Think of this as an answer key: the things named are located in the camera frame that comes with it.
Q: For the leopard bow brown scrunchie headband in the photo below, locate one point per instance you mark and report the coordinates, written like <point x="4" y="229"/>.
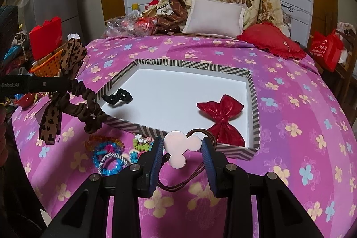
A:
<point x="71" y="55"/>

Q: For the red ruffled pillow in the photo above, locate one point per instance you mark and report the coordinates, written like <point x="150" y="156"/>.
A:
<point x="272" y="38"/>

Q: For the red plush toy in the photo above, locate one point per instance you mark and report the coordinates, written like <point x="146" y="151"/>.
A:
<point x="152" y="5"/>

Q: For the pink flowered bedsheet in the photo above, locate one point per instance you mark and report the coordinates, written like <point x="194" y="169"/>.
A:
<point x="292" y="121"/>

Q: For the striped shallow box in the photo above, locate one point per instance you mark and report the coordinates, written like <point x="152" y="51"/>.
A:
<point x="178" y="93"/>

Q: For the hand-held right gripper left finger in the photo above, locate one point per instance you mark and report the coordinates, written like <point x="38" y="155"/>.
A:
<point x="156" y="162"/>

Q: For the wooden chair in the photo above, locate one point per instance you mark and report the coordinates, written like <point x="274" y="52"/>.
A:
<point x="347" y="65"/>

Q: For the red shiny bow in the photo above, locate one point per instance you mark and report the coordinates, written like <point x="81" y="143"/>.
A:
<point x="226" y="121"/>

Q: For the black scrunchie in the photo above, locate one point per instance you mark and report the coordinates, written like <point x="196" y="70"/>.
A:
<point x="115" y="98"/>

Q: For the small white pillow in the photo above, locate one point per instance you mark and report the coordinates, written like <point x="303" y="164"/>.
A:
<point x="213" y="17"/>

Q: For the grey refrigerator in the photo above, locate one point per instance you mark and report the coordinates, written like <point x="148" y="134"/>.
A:
<point x="53" y="1"/>

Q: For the orange plastic basket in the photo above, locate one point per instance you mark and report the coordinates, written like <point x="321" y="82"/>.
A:
<point x="50" y="66"/>

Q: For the yellow cap bottle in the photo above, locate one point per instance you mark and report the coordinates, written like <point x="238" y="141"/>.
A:
<point x="135" y="8"/>

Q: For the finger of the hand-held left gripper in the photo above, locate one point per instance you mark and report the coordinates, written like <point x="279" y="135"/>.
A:
<point x="50" y="84"/>

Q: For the pile of mixed clothes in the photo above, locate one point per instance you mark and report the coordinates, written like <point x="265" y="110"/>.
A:
<point x="15" y="51"/>

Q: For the red shopping bag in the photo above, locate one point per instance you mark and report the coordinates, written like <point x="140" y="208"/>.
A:
<point x="326" y="49"/>

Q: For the red bowl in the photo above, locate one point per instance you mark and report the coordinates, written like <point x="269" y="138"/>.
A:
<point x="25" y="100"/>

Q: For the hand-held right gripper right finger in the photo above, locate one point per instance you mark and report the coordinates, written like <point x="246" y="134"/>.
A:
<point x="207" y="168"/>

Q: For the clear plastic bags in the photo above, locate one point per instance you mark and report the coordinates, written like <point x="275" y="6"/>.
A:
<point x="127" y="24"/>

